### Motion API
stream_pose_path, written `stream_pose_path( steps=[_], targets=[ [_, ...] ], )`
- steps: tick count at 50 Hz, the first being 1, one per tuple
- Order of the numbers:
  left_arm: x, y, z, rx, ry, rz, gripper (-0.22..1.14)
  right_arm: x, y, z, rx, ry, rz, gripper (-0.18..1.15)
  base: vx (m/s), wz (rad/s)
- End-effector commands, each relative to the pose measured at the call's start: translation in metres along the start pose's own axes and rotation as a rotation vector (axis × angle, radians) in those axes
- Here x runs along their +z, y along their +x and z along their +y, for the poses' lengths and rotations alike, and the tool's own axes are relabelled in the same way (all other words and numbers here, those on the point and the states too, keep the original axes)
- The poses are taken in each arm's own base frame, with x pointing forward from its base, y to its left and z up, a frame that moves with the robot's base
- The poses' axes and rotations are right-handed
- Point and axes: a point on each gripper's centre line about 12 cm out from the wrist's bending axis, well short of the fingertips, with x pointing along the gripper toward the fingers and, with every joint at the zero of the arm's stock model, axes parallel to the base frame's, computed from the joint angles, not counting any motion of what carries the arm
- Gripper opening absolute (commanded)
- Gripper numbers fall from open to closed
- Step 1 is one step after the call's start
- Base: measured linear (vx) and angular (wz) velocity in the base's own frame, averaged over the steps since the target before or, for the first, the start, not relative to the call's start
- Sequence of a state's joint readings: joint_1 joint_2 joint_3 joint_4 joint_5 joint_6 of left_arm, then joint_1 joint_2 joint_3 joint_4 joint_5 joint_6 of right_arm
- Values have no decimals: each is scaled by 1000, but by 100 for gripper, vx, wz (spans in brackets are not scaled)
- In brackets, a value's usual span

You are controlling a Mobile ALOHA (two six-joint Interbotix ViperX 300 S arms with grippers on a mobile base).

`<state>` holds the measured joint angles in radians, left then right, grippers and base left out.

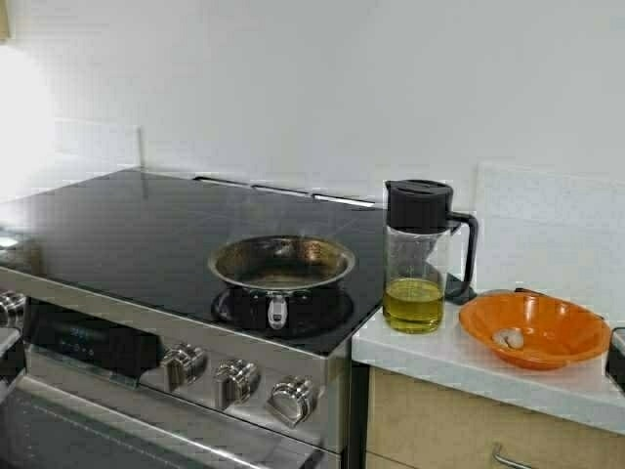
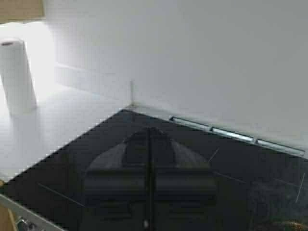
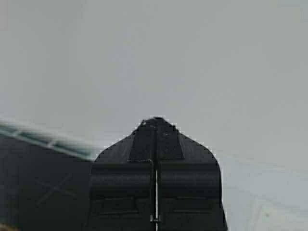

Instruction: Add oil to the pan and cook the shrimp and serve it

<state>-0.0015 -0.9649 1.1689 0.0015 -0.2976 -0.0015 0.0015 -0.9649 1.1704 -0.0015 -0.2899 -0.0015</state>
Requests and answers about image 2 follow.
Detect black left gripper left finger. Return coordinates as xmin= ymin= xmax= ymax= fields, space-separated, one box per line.
xmin=83 ymin=128 xmax=150 ymax=231

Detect white paper towel roll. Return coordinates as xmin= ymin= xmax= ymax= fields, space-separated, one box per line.
xmin=0 ymin=38 xmax=37 ymax=115

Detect wooden upper cabinet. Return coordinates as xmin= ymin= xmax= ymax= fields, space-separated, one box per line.
xmin=0 ymin=0 xmax=45 ymax=24

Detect stainless steel stove black cooktop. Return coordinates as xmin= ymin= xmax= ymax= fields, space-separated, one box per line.
xmin=0 ymin=110 xmax=308 ymax=231

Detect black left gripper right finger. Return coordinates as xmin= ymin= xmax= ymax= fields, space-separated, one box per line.
xmin=150 ymin=128 xmax=217 ymax=231

